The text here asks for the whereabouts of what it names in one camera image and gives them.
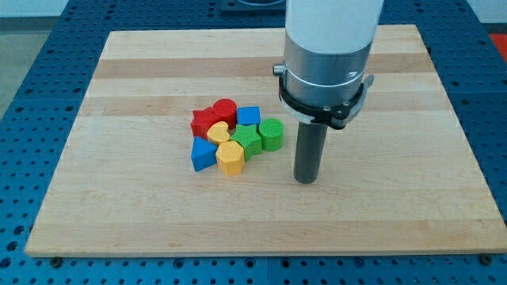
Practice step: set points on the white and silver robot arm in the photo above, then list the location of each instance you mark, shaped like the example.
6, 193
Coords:
326, 48

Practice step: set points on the blue cube block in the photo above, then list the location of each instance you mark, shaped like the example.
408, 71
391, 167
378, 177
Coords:
249, 115

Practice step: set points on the yellow heart block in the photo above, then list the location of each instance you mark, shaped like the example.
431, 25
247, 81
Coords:
218, 133

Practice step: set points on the green star block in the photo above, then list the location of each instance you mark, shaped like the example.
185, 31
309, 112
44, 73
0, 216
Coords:
248, 138

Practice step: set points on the green cylinder block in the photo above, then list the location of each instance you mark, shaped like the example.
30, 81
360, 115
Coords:
271, 131

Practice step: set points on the yellow hexagon block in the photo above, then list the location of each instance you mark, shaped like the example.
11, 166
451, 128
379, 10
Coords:
230, 158

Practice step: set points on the red cylinder block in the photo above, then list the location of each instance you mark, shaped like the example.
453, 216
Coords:
226, 110

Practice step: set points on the blue triangle block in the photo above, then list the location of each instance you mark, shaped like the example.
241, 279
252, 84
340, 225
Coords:
203, 154

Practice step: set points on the red star block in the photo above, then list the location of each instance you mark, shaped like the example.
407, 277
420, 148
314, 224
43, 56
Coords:
202, 121

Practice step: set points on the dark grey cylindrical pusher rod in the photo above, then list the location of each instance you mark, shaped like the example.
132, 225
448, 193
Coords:
308, 152

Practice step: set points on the wooden board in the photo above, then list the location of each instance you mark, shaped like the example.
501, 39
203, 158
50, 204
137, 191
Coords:
400, 179

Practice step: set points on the red object at edge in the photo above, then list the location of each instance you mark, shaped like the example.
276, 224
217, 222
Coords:
500, 42

